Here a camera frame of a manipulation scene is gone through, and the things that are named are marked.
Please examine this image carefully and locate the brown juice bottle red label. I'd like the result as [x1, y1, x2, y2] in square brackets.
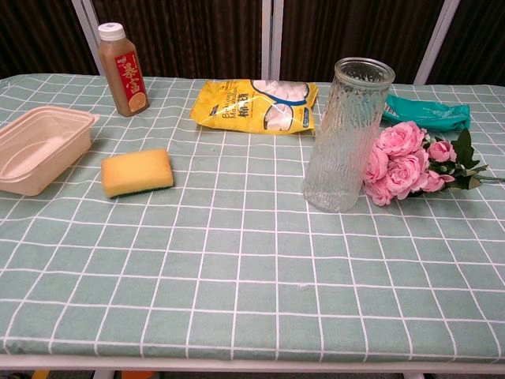
[97, 22, 151, 118]

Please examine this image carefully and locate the beige plastic food container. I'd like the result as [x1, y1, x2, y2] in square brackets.
[0, 105, 101, 197]

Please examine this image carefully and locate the green checked tablecloth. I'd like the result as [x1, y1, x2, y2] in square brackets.
[0, 73, 505, 365]

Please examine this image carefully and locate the yellow sponge green underside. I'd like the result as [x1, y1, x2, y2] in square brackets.
[100, 148, 175, 199]

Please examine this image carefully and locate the white folding screen frame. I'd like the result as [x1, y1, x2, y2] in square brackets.
[71, 0, 462, 86]

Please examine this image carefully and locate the clear textured glass vase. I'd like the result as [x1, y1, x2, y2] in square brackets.
[301, 57, 396, 214]

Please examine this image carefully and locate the yellow marshmallow bag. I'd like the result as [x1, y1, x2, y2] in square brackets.
[189, 79, 320, 136]

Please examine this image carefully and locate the pink artificial flower bouquet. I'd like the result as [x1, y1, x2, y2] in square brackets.
[363, 120, 505, 208]

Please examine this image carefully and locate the teal snack packet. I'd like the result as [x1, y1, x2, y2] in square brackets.
[380, 93, 472, 132]

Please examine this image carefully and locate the dark brown screen panel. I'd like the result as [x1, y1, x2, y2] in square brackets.
[0, 0, 505, 87]

